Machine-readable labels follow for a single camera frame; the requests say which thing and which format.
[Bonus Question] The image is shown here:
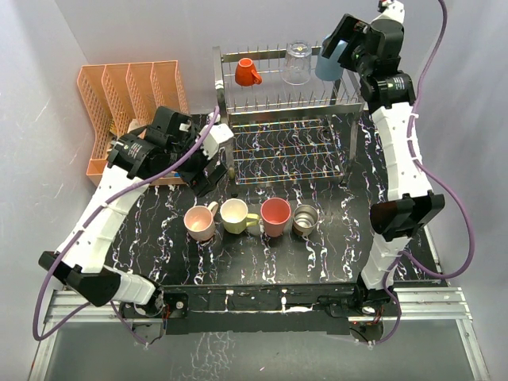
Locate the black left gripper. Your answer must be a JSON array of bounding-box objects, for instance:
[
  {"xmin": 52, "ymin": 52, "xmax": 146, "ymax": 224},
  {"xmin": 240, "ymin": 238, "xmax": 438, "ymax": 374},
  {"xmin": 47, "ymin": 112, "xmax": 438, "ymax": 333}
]
[{"xmin": 167, "ymin": 125, "xmax": 227, "ymax": 196}]

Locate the light blue plastic cup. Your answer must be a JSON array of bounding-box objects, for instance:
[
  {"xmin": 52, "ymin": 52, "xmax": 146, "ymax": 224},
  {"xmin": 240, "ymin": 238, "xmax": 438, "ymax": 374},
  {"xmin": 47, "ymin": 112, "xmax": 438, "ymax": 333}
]
[{"xmin": 315, "ymin": 40, "xmax": 346, "ymax": 82}]

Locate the light pink mug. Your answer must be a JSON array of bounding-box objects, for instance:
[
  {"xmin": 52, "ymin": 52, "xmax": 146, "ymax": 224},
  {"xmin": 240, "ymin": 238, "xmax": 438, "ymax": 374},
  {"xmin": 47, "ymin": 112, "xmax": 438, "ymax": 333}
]
[{"xmin": 183, "ymin": 202, "xmax": 218, "ymax": 242}]

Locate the yellow-green mug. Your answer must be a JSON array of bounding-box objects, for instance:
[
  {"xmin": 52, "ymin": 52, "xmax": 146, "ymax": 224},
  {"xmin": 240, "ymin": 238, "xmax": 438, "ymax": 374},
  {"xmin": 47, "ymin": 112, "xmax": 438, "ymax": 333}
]
[{"xmin": 220, "ymin": 198, "xmax": 260, "ymax": 235}]

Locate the dusty pink tumbler cup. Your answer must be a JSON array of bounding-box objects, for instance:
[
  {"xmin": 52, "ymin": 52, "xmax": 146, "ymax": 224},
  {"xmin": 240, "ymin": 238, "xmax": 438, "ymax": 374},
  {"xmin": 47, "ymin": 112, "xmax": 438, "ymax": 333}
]
[{"xmin": 260, "ymin": 198, "xmax": 291, "ymax": 237}]

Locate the cream steel tumbler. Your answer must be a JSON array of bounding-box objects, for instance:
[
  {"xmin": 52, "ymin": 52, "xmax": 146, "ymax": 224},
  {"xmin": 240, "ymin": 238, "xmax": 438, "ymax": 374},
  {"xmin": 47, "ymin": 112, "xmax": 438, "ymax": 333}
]
[{"xmin": 292, "ymin": 205, "xmax": 319, "ymax": 237}]

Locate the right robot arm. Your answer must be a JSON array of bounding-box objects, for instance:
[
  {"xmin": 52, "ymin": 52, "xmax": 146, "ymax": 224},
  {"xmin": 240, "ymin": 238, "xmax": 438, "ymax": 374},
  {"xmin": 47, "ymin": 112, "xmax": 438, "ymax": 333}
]
[{"xmin": 321, "ymin": 1, "xmax": 445, "ymax": 315}]

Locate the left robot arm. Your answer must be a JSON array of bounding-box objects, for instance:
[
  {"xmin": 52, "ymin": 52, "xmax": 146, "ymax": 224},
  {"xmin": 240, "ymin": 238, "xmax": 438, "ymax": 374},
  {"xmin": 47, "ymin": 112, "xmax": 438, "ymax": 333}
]
[{"xmin": 39, "ymin": 106, "xmax": 233, "ymax": 317}]

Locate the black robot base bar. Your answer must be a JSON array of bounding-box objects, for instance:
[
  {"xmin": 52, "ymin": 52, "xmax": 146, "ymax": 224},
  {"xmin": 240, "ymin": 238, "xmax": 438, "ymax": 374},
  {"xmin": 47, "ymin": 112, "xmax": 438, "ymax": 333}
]
[{"xmin": 120, "ymin": 283, "xmax": 397, "ymax": 335}]

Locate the metal dish rack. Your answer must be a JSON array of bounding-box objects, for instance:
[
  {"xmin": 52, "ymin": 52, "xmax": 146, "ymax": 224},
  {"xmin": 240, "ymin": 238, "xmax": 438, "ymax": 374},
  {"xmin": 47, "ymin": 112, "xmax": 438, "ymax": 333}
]
[{"xmin": 213, "ymin": 46, "xmax": 364, "ymax": 185}]

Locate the clear glass cup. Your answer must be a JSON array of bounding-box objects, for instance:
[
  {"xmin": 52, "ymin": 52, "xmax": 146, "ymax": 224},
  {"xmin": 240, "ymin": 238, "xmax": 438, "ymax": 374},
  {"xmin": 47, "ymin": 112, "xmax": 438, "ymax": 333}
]
[{"xmin": 281, "ymin": 40, "xmax": 312, "ymax": 86}]

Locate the orange mug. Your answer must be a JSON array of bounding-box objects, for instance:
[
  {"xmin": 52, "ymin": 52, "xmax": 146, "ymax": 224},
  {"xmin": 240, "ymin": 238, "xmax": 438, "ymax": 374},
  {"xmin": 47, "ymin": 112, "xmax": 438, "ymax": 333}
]
[{"xmin": 235, "ymin": 58, "xmax": 262, "ymax": 87}]

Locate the peach plastic desk organizer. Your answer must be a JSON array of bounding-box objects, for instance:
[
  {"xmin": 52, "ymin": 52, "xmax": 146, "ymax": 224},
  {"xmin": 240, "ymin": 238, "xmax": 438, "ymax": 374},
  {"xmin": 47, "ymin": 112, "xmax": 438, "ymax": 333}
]
[{"xmin": 77, "ymin": 60, "xmax": 190, "ymax": 185}]

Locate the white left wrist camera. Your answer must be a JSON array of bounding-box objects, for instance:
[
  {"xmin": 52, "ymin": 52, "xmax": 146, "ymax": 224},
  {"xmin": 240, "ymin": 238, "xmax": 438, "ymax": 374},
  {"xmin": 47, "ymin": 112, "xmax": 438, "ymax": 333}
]
[{"xmin": 202, "ymin": 123, "xmax": 234, "ymax": 160}]

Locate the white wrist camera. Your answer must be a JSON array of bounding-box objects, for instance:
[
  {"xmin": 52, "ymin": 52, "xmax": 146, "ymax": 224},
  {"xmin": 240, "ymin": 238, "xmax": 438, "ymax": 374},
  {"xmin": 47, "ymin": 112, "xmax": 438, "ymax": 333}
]
[
  {"xmin": 202, "ymin": 123, "xmax": 234, "ymax": 160},
  {"xmin": 375, "ymin": 0, "xmax": 405, "ymax": 24}
]

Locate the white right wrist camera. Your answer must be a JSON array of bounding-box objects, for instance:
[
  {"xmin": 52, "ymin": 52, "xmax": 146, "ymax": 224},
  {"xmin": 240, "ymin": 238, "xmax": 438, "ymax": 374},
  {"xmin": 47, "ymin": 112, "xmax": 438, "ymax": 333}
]
[{"xmin": 375, "ymin": 0, "xmax": 405, "ymax": 24}]

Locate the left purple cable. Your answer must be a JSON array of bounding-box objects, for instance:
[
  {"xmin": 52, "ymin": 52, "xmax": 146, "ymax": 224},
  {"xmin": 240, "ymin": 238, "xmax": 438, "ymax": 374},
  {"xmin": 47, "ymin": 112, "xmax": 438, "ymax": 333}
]
[{"xmin": 32, "ymin": 105, "xmax": 221, "ymax": 341}]

